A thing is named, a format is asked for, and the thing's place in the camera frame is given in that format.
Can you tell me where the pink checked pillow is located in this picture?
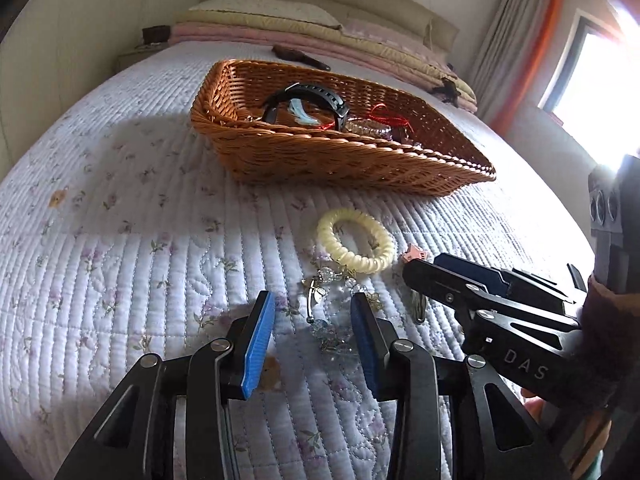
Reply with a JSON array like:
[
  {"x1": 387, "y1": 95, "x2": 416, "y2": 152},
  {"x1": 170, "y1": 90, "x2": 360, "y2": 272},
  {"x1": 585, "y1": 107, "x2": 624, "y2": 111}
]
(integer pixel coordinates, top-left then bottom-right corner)
[{"x1": 340, "y1": 17, "x2": 432, "y2": 57}]

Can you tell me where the clear small bead bracelet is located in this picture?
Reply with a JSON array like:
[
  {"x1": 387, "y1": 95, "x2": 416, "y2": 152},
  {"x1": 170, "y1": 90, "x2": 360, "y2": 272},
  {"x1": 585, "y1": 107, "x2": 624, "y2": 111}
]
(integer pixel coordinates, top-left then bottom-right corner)
[{"x1": 344, "y1": 118, "x2": 396, "y2": 137}]

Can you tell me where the yellow spiral hair tie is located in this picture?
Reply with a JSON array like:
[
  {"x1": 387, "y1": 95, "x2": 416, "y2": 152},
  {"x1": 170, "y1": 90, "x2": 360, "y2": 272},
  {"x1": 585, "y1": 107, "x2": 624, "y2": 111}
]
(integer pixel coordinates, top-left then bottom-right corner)
[{"x1": 316, "y1": 207, "x2": 397, "y2": 275}]

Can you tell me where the dark brown hair clip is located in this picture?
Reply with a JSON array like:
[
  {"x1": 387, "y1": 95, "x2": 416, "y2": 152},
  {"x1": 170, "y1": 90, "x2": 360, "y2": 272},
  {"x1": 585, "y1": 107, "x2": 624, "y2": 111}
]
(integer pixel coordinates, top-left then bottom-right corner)
[{"x1": 271, "y1": 44, "x2": 332, "y2": 72}]

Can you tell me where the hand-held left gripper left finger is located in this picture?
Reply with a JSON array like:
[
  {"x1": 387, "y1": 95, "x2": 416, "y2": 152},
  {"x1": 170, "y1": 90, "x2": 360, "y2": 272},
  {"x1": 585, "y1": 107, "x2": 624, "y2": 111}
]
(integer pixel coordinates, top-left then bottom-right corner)
[{"x1": 55, "y1": 290, "x2": 277, "y2": 480}]

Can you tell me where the folded pink blanket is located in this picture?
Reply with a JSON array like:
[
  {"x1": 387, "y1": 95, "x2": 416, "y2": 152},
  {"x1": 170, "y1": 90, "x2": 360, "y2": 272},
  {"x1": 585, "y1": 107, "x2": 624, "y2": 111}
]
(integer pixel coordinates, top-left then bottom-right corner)
[{"x1": 169, "y1": 23, "x2": 479, "y2": 114}]

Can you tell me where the light blue hair clip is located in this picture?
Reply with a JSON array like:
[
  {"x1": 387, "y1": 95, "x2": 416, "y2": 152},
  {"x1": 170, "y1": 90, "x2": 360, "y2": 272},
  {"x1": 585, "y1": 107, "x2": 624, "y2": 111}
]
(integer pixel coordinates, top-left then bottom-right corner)
[{"x1": 288, "y1": 99, "x2": 321, "y2": 127}]

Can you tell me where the white floral quilt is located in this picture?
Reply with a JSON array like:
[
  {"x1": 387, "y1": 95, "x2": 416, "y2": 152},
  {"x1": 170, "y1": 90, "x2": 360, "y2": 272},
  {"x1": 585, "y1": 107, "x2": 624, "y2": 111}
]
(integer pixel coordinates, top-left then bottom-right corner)
[{"x1": 0, "y1": 42, "x2": 601, "y2": 480}]

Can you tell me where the red cord bracelet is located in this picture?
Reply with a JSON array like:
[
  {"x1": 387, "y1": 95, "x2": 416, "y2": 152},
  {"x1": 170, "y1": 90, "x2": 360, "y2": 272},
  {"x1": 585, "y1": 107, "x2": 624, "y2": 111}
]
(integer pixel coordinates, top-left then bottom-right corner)
[{"x1": 320, "y1": 103, "x2": 414, "y2": 141}]

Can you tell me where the grey curtain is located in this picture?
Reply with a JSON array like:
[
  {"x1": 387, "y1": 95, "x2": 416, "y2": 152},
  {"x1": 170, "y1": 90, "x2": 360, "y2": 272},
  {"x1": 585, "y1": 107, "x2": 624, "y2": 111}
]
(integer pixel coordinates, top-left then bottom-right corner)
[{"x1": 467, "y1": 0, "x2": 554, "y2": 122}]

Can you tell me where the cream floral pillow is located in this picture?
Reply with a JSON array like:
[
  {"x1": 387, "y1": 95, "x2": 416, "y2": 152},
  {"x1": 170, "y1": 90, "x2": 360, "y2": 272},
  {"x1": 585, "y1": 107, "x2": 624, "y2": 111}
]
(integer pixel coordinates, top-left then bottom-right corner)
[{"x1": 188, "y1": 0, "x2": 344, "y2": 30}]

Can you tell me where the dark box on nightstand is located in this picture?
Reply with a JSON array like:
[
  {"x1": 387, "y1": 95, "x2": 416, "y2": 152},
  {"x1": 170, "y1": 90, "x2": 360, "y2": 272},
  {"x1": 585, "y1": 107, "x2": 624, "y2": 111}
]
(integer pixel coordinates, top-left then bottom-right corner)
[{"x1": 141, "y1": 24, "x2": 174, "y2": 45}]

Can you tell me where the small black stand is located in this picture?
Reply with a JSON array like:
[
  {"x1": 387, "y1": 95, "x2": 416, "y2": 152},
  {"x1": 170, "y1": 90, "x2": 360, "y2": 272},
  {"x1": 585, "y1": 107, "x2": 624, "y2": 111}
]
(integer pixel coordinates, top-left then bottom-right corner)
[{"x1": 430, "y1": 77, "x2": 464, "y2": 106}]

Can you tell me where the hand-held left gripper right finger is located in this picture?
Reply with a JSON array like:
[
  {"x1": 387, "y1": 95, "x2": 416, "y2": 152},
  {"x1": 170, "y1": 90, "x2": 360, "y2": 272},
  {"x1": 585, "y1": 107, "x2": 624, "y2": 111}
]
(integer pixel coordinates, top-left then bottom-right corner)
[{"x1": 349, "y1": 292, "x2": 572, "y2": 480}]

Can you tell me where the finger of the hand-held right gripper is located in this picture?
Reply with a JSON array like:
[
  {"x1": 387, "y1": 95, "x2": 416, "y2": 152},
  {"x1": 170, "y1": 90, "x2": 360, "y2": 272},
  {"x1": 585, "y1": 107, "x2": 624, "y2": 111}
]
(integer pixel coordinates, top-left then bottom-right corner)
[
  {"x1": 433, "y1": 253, "x2": 587, "y2": 306},
  {"x1": 402, "y1": 259, "x2": 583, "y2": 333}
]

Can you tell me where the person's right forearm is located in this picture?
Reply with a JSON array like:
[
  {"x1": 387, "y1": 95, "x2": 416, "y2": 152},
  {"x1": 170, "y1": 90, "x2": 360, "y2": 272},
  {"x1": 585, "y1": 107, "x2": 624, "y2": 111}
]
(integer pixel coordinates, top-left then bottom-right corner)
[{"x1": 579, "y1": 272, "x2": 640, "y2": 411}]

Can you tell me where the clear crystal bead bracelet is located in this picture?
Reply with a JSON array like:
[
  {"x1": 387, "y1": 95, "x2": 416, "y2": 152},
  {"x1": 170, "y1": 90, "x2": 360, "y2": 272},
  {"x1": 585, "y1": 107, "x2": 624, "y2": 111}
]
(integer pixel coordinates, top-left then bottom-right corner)
[{"x1": 299, "y1": 247, "x2": 386, "y2": 357}]

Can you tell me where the window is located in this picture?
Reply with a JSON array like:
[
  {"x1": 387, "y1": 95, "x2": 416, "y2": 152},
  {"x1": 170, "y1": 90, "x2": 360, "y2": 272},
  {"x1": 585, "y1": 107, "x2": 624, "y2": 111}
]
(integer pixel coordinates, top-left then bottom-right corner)
[{"x1": 537, "y1": 9, "x2": 640, "y2": 162}]

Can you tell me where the white nightstand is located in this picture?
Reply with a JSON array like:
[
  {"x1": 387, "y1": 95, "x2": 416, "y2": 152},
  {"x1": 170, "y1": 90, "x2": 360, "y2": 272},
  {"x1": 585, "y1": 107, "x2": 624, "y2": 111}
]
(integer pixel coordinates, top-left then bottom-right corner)
[{"x1": 117, "y1": 42, "x2": 171, "y2": 72}]

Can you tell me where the black wristwatch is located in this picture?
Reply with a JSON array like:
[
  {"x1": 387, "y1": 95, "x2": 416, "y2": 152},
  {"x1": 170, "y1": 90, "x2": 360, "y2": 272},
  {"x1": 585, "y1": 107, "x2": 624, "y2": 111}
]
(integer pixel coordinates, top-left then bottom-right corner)
[{"x1": 260, "y1": 82, "x2": 351, "y2": 134}]

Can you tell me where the brown wicker basket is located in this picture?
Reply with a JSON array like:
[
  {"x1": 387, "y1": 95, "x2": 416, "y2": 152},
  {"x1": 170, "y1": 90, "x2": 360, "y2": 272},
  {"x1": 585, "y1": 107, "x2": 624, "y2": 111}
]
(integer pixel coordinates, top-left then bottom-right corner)
[{"x1": 189, "y1": 59, "x2": 499, "y2": 197}]

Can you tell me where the pink snap hair clip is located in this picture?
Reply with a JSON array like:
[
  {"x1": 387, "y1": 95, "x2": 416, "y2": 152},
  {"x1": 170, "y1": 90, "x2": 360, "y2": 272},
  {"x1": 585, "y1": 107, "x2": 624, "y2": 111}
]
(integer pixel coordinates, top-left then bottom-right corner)
[{"x1": 403, "y1": 243, "x2": 429, "y2": 322}]

